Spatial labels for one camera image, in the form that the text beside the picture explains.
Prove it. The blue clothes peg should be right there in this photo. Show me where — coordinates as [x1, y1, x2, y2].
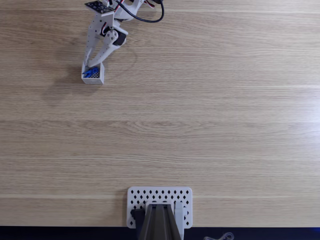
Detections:
[81, 67, 100, 78]

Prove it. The small white lattice crate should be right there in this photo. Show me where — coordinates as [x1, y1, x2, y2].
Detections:
[81, 61, 105, 85]

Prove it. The black circuit board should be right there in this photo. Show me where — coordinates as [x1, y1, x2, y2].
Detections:
[84, 0, 116, 15]

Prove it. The thick black looped cable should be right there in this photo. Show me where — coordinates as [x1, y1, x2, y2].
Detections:
[119, 0, 166, 24]

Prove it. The white perforated stand base plate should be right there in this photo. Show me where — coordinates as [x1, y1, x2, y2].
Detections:
[126, 186, 193, 230]

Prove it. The black stand corner bracket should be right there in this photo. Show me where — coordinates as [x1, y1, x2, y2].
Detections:
[130, 208, 146, 227]

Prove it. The white stand corner bracket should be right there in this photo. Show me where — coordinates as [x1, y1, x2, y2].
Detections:
[174, 201, 189, 240]

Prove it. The grey looped cable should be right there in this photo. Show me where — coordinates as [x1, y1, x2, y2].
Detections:
[203, 232, 235, 240]

